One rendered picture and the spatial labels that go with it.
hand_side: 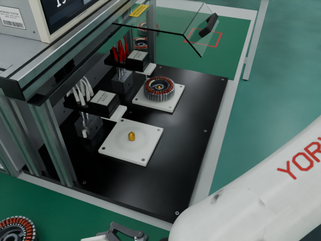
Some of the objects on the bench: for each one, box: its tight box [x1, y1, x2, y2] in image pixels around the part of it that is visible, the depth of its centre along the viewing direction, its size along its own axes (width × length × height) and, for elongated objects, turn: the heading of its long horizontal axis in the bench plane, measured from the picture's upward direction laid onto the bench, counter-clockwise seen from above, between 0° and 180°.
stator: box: [143, 77, 175, 101], centre depth 100 cm, size 11×11×4 cm
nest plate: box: [98, 118, 163, 166], centre depth 85 cm, size 15×15×1 cm
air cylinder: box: [111, 70, 133, 94], centre depth 103 cm, size 5×8×6 cm
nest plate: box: [132, 78, 185, 113], centre depth 101 cm, size 15×15×1 cm
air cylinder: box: [74, 112, 103, 140], centre depth 87 cm, size 5×8×6 cm
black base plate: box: [22, 64, 229, 224], centre depth 95 cm, size 47×64×2 cm
